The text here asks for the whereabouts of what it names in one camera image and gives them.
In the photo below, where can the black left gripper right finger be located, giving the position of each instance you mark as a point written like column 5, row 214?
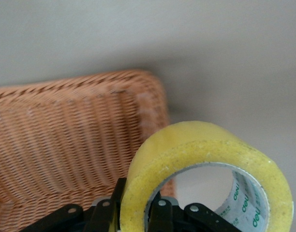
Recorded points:
column 167, row 217

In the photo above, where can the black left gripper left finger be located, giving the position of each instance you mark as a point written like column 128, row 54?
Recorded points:
column 102, row 217

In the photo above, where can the yellow packing tape roll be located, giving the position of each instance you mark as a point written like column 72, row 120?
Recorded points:
column 186, row 149

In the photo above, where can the brown wicker basket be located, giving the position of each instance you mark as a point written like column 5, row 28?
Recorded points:
column 65, row 135

